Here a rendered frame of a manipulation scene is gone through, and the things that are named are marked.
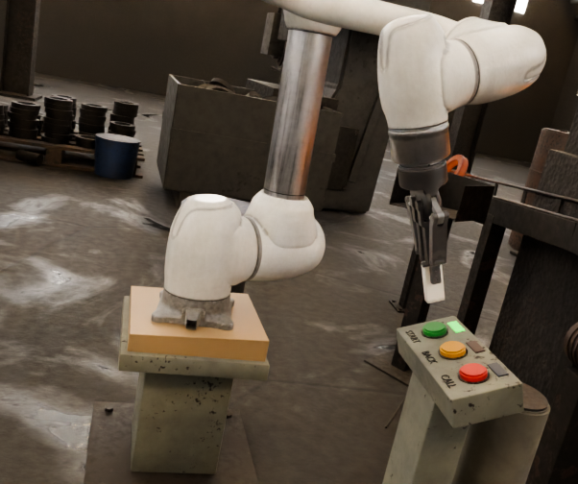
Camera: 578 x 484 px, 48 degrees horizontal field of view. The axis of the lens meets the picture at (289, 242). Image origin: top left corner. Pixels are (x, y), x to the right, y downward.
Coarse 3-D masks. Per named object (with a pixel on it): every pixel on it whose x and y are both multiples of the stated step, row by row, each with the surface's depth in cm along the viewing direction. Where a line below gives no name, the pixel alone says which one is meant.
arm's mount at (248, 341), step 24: (144, 288) 161; (144, 312) 146; (240, 312) 155; (144, 336) 135; (168, 336) 136; (192, 336) 137; (216, 336) 139; (240, 336) 141; (264, 336) 143; (264, 360) 142
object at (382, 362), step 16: (448, 176) 230; (400, 192) 227; (448, 192) 230; (464, 192) 205; (480, 192) 212; (448, 208) 230; (464, 208) 208; (480, 208) 216; (448, 224) 221; (416, 272) 227; (416, 288) 227; (416, 304) 228; (416, 320) 228; (384, 368) 233; (400, 368) 234
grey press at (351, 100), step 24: (384, 0) 405; (408, 0) 410; (264, 48) 485; (336, 48) 452; (360, 48) 438; (336, 72) 448; (360, 72) 443; (264, 96) 438; (336, 96) 443; (360, 96) 449; (360, 120) 454; (384, 120) 460; (360, 144) 458; (384, 144) 466; (336, 168) 459; (360, 168) 466; (336, 192) 466; (360, 192) 472
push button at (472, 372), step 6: (468, 366) 96; (474, 366) 96; (480, 366) 96; (462, 372) 95; (468, 372) 95; (474, 372) 94; (480, 372) 94; (486, 372) 94; (462, 378) 95; (468, 378) 94; (474, 378) 93; (480, 378) 94
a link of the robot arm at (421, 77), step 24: (408, 24) 90; (432, 24) 91; (384, 48) 93; (408, 48) 90; (432, 48) 90; (456, 48) 94; (384, 72) 93; (408, 72) 91; (432, 72) 91; (456, 72) 93; (384, 96) 95; (408, 96) 92; (432, 96) 92; (456, 96) 94; (408, 120) 94; (432, 120) 94
